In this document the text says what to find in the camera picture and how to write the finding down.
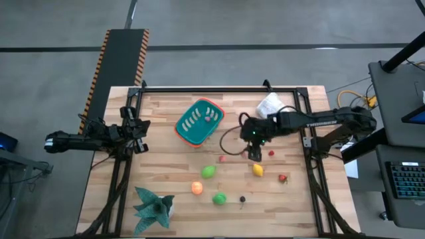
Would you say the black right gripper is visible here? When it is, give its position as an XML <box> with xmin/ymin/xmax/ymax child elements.
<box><xmin>239</xmin><ymin>116</ymin><xmax>277</xmax><ymax>163</ymax></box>

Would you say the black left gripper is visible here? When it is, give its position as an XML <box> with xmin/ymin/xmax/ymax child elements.
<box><xmin>120</xmin><ymin>106</ymin><xmax>151</xmax><ymax>155</ymax></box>

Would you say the folded white cloth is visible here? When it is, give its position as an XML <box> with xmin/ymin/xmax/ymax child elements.
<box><xmin>256</xmin><ymin>92</ymin><xmax>290</xmax><ymax>120</ymax></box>

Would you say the lime green toy fruit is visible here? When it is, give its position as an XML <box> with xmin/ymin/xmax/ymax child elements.
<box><xmin>201</xmin><ymin>165</ymin><xmax>218</xmax><ymax>180</ymax></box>

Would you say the green toy pear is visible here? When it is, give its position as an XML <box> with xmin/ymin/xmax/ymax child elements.
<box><xmin>212</xmin><ymin>192</ymin><xmax>228</xmax><ymax>206</ymax></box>

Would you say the teal basket with orange rim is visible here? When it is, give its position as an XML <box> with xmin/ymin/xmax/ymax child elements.
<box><xmin>174</xmin><ymin>98</ymin><xmax>226</xmax><ymax>149</ymax></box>

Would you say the black mat with hazard stripes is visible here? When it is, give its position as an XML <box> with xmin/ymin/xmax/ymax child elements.
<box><xmin>77</xmin><ymin>28</ymin><xmax>151</xmax><ymax>135</ymax></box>

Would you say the teal artificial plant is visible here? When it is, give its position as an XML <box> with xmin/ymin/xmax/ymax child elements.
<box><xmin>132</xmin><ymin>186</ymin><xmax>176</xmax><ymax>237</ymax></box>

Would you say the white paper sheet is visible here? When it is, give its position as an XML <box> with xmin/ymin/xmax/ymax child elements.
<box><xmin>343</xmin><ymin>158</ymin><xmax>360</xmax><ymax>180</ymax></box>

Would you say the dark device with blue light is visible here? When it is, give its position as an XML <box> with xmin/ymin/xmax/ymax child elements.
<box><xmin>0</xmin><ymin>131</ymin><xmax>19</xmax><ymax>153</ymax></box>

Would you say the grey desk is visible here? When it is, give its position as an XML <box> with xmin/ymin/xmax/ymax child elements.
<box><xmin>368</xmin><ymin>60</ymin><xmax>425</xmax><ymax>149</ymax></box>
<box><xmin>375</xmin><ymin>144</ymin><xmax>425</xmax><ymax>230</ymax></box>

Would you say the black keyboard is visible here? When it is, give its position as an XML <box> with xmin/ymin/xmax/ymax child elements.
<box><xmin>384</xmin><ymin>161</ymin><xmax>425</xmax><ymax>200</ymax></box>

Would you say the tablet with blue screen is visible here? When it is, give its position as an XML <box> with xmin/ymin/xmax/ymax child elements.
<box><xmin>400</xmin><ymin>105</ymin><xmax>425</xmax><ymax>125</ymax></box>

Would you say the black pole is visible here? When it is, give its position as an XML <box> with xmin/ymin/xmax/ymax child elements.
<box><xmin>381</xmin><ymin>31</ymin><xmax>425</xmax><ymax>74</ymax></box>

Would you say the brown looped arm cable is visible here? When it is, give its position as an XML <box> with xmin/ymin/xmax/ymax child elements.
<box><xmin>219</xmin><ymin>112</ymin><xmax>250</xmax><ymax>157</ymax></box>

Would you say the black aluminium frame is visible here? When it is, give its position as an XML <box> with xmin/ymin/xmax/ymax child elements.
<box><xmin>74</xmin><ymin>79</ymin><xmax>361</xmax><ymax>238</ymax></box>

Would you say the yellow cable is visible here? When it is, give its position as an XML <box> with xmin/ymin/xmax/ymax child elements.
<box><xmin>336</xmin><ymin>90</ymin><xmax>379</xmax><ymax>110</ymax></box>

